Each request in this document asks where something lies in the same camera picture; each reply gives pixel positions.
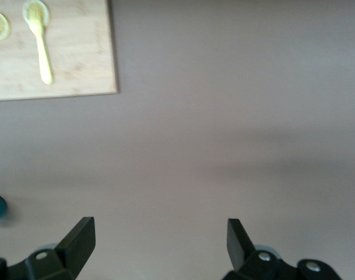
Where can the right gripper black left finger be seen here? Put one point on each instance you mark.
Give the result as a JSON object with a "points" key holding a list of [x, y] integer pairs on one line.
{"points": [[75, 248]]}

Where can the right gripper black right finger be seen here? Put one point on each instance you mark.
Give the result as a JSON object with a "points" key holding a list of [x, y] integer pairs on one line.
{"points": [[238, 248]]}

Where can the bamboo cutting board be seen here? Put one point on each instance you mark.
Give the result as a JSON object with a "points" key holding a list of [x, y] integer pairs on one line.
{"points": [[78, 58]]}

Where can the yellow plastic fork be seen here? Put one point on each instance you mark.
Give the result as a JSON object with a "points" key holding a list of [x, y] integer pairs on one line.
{"points": [[44, 58]]}

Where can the lemon slice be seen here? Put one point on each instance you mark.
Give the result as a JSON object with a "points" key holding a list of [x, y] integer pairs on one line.
{"points": [[44, 8], [0, 26]]}

